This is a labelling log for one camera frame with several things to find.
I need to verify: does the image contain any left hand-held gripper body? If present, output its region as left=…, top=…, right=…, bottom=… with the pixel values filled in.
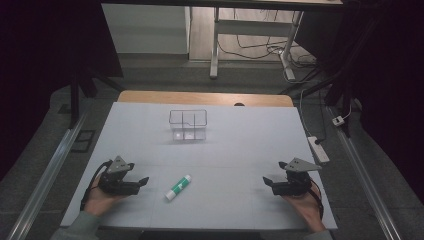
left=97, top=155, right=141, bottom=197

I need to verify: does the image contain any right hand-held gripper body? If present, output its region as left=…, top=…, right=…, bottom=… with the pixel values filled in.
left=271, top=157, right=323, bottom=197

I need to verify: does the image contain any green and white glue stick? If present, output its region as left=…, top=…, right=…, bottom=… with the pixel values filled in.
left=164, top=174, right=193, bottom=202

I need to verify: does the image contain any clear plastic organizer box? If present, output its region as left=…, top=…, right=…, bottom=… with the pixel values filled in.
left=168, top=109, right=208, bottom=142

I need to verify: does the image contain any person's left hand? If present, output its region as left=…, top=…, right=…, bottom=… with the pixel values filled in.
left=83, top=175, right=127, bottom=218

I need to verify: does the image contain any person's right hand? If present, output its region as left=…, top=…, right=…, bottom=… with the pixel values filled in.
left=281, top=184, right=327, bottom=233

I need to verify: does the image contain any white power strip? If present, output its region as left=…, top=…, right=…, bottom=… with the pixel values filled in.
left=307, top=135, right=331, bottom=164

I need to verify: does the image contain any white table cover sheet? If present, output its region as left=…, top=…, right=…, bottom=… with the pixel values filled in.
left=60, top=101, right=338, bottom=232

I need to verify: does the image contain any black floor box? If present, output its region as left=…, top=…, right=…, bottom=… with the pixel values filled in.
left=70, top=129, right=96, bottom=154

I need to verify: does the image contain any black metal stand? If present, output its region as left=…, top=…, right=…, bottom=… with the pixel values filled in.
left=67, top=64, right=125, bottom=130

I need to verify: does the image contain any wooden table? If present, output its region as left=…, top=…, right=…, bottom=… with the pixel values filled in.
left=117, top=89, right=295, bottom=108

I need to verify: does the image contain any black curtain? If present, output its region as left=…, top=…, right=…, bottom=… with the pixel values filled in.
left=0, top=0, right=124, bottom=183
left=294, top=0, right=424, bottom=204

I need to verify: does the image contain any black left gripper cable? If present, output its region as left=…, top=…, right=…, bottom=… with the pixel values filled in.
left=79, top=159, right=114, bottom=212

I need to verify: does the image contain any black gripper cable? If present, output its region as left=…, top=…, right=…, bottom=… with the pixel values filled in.
left=309, top=178, right=325, bottom=221
left=79, top=159, right=114, bottom=212

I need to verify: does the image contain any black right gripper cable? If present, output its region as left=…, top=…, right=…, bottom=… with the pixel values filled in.
left=309, top=178, right=325, bottom=221

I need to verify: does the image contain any black plug with cable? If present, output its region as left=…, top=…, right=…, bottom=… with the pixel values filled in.
left=314, top=89, right=329, bottom=146

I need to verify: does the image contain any aluminium rail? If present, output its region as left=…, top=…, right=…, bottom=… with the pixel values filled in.
left=6, top=109, right=90, bottom=240
left=327, top=105, right=405, bottom=240

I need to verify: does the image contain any tangle of floor cables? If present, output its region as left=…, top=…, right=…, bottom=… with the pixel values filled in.
left=218, top=8, right=317, bottom=69

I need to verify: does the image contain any white desk frame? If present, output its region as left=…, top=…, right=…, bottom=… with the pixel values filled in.
left=209, top=6, right=305, bottom=82

